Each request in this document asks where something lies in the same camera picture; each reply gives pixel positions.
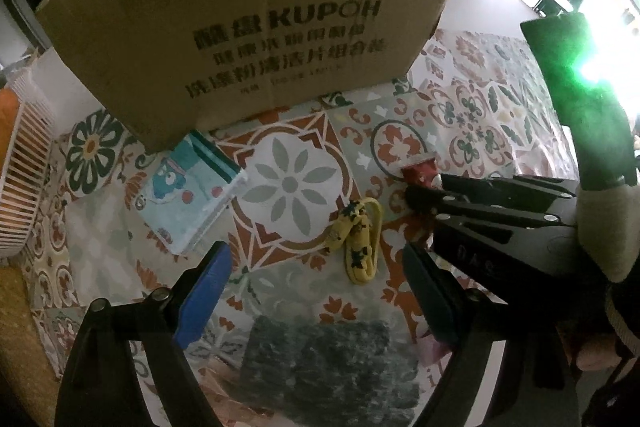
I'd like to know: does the white table cover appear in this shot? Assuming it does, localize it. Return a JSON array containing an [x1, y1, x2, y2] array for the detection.
[[435, 0, 548, 38]]

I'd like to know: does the dark green fuzzy cloth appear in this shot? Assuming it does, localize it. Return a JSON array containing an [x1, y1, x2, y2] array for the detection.
[[239, 314, 421, 427]]

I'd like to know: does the brown cardboard box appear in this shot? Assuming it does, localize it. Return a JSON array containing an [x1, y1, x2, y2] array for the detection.
[[35, 0, 478, 154]]

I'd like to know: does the blue cartoon tissue pack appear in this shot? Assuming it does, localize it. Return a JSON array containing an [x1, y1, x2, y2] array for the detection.
[[135, 130, 248, 256]]

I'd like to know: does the pile of oranges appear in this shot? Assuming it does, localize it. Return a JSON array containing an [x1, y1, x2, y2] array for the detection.
[[0, 89, 26, 128]]

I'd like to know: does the white plastic basket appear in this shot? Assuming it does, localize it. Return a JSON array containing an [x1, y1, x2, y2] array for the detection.
[[0, 67, 58, 260]]

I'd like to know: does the pink cloth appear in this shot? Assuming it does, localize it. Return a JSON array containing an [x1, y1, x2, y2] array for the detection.
[[416, 332, 453, 367]]

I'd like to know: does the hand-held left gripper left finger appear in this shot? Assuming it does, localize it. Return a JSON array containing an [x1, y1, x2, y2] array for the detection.
[[54, 241, 233, 427]]

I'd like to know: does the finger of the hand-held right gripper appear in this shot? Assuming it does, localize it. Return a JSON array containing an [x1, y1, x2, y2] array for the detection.
[[439, 173, 579, 200], [405, 184, 577, 229]]

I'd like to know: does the floral patterned tablecloth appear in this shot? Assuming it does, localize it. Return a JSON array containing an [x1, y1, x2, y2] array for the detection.
[[20, 29, 581, 427]]

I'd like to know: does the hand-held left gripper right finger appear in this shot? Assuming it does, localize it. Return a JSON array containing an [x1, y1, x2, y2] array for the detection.
[[401, 242, 601, 427]]

